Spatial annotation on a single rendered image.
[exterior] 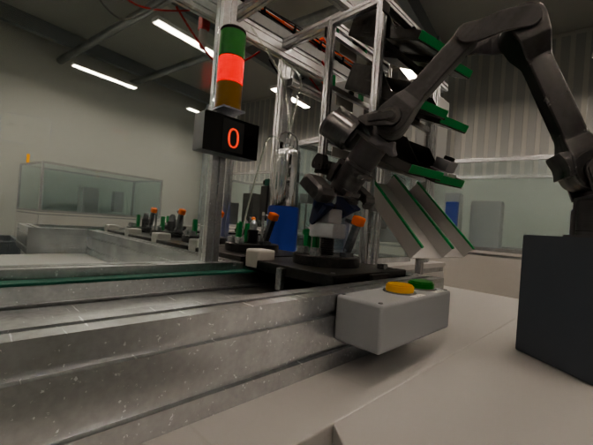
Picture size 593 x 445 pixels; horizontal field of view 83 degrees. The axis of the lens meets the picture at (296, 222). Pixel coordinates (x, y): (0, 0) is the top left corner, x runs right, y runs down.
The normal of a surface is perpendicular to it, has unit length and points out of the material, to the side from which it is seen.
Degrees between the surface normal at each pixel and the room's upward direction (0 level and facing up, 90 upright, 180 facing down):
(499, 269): 90
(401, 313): 90
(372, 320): 90
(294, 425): 0
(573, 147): 63
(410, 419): 0
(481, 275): 90
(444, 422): 0
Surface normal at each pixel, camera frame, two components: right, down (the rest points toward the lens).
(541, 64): -0.33, -0.03
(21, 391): 0.70, 0.05
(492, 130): -0.59, -0.05
